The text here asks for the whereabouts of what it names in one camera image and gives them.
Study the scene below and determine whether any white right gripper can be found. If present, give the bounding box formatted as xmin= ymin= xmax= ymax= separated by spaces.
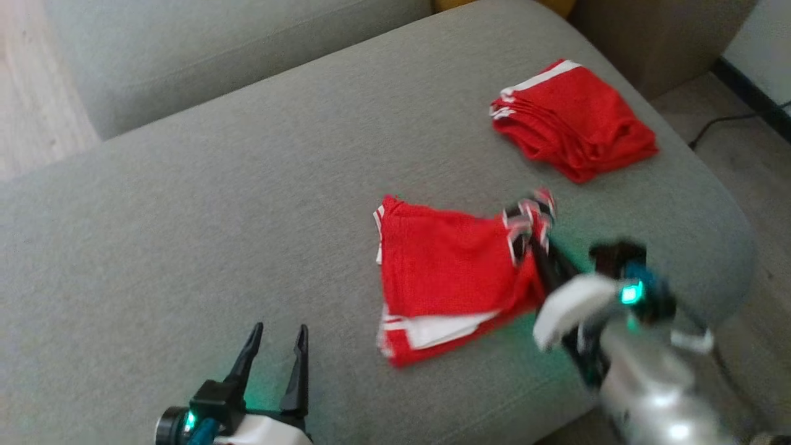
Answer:
xmin=527 ymin=237 xmax=620 ymax=389

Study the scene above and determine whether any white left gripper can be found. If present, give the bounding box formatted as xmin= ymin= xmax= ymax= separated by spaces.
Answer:
xmin=213 ymin=322 xmax=314 ymax=445

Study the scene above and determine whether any red shirt with care label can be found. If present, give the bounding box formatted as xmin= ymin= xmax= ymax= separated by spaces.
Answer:
xmin=372 ymin=188 xmax=558 ymax=369

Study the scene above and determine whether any red garment with white trim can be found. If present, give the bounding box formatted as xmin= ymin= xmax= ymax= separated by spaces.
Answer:
xmin=489 ymin=59 xmax=659 ymax=185

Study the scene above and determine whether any grey sofa seat cushion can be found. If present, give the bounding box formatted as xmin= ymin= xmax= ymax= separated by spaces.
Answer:
xmin=0 ymin=0 xmax=758 ymax=445

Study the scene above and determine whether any brown side cabinet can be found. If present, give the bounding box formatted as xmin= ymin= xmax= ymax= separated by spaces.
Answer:
xmin=569 ymin=0 xmax=759 ymax=101

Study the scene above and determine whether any black baseboard strip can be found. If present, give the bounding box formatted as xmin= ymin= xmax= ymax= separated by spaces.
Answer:
xmin=713 ymin=57 xmax=791 ymax=143

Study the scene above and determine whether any yellow cushion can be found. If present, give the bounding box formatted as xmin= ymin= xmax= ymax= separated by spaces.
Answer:
xmin=431 ymin=0 xmax=577 ymax=19

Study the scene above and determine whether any grey sofa back cushion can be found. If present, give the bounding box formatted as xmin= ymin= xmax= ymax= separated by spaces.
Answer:
xmin=40 ymin=0 xmax=433 ymax=140

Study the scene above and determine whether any thin black floor cable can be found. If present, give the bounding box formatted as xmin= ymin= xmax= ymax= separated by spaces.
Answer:
xmin=687 ymin=99 xmax=791 ymax=151

